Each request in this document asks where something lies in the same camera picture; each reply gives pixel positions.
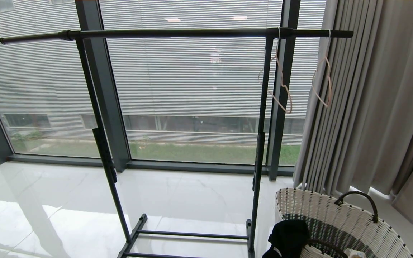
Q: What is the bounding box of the pink clothes hanger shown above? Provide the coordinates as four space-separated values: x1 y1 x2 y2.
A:
258 36 293 115
311 36 333 108

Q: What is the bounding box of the black clothes rack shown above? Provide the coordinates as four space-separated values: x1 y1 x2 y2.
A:
0 27 354 258

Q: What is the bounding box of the white laundry basket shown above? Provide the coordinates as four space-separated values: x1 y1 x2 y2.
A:
275 188 413 258

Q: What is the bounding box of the window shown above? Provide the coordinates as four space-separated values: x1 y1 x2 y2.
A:
0 0 327 181

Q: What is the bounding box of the black garment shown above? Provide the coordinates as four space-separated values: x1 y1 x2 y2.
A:
262 220 311 258

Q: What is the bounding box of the beige curtain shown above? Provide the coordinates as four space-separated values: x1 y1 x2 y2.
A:
293 0 413 202

